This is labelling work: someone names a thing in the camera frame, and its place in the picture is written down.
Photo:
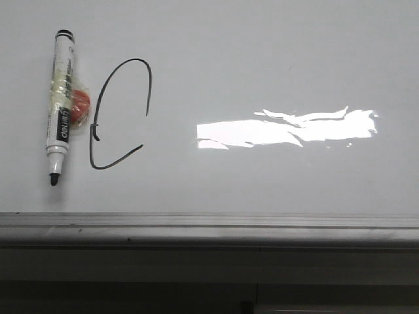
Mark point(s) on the red round magnet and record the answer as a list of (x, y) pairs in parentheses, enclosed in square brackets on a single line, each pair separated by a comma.
[(80, 107)]

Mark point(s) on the white black whiteboard marker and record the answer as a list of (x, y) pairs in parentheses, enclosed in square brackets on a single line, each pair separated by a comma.
[(59, 112)]

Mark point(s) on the white whiteboard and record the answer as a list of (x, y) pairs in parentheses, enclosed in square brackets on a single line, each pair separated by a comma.
[(253, 107)]

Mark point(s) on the aluminium whiteboard tray frame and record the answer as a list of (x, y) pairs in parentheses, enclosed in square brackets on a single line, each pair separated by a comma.
[(20, 229)]

